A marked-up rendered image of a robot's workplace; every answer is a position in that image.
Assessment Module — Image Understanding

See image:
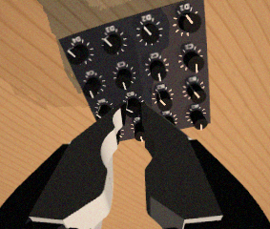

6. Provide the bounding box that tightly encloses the black knob box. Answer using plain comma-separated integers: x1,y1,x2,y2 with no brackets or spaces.
59,0,211,145

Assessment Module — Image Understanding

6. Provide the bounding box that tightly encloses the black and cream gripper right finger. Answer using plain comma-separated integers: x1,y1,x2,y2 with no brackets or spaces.
139,102,270,229

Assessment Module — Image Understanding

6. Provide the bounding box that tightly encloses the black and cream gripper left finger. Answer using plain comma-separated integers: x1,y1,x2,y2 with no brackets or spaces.
0,103,127,229

